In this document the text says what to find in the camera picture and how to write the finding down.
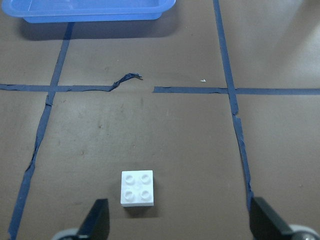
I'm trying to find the white block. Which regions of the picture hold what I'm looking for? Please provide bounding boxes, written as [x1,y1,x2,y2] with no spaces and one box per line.
[120,170,154,208]

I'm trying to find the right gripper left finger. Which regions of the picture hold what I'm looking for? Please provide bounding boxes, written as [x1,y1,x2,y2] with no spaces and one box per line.
[75,198,110,240]

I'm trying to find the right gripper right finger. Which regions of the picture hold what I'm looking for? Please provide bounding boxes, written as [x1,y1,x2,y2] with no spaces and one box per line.
[249,197,299,240]

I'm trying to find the blue plastic tray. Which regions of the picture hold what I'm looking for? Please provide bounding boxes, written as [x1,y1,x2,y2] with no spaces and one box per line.
[1,0,176,23]

